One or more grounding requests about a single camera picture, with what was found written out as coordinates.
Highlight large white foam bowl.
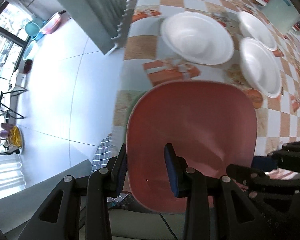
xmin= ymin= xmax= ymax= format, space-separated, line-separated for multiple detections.
xmin=160 ymin=12 xmax=235 ymax=66

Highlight checkered patterned tablecloth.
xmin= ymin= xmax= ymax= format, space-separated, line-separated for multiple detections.
xmin=111 ymin=0 xmax=300 ymax=156

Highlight yellow container on floor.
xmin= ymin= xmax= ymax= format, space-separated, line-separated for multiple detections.
xmin=8 ymin=126 xmax=23 ymax=148

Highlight black metal rack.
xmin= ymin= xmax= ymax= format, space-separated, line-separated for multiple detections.
xmin=0 ymin=89 xmax=28 ymax=123

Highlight white foam bowl far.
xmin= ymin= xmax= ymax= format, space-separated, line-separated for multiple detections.
xmin=238 ymin=11 xmax=277 ymax=51

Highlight pale green plastic pitcher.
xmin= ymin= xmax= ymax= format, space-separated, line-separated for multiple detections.
xmin=261 ymin=0 xmax=300 ymax=35

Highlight pink plastic tub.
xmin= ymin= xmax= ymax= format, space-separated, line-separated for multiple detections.
xmin=40 ymin=12 xmax=62 ymax=35

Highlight teal plastic basin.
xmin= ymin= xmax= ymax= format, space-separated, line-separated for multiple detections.
xmin=25 ymin=18 xmax=44 ymax=40

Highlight grey corrugated cabinet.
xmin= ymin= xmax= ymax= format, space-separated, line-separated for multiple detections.
xmin=57 ymin=0 xmax=128 ymax=54

